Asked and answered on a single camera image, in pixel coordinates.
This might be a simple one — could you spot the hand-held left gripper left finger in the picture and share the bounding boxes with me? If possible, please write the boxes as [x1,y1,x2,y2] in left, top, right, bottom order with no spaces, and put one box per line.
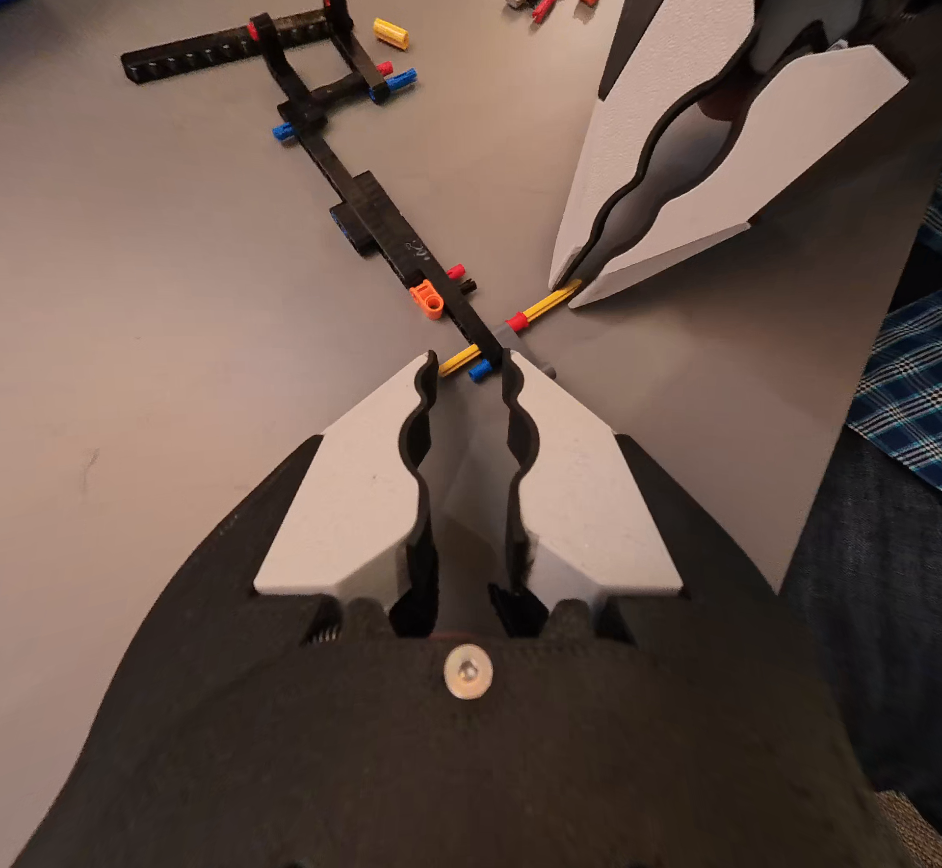
[254,352,441,635]

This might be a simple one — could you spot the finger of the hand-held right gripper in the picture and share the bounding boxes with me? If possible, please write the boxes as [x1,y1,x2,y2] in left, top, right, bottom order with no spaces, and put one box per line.
[568,44,910,310]
[549,0,759,288]

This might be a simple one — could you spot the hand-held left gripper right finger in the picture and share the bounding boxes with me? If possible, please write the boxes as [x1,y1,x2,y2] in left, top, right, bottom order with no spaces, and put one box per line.
[489,352,684,635]

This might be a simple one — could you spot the long yellow lego axle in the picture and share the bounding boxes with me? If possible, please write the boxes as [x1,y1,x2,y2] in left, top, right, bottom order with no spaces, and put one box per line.
[438,280,584,378]

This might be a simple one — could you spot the black lego beam assembly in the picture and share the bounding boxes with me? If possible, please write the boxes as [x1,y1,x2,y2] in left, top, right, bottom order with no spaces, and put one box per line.
[249,0,559,385]

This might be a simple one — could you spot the long black lego beam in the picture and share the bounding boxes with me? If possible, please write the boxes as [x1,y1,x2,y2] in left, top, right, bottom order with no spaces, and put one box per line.
[121,7,336,83]

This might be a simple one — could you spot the person's plaid shirt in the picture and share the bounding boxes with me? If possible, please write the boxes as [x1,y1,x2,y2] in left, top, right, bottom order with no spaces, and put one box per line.
[846,287,942,494]

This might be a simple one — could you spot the person's blue jeans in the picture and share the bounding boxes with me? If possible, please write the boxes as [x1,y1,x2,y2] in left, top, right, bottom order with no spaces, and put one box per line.
[779,427,942,810]

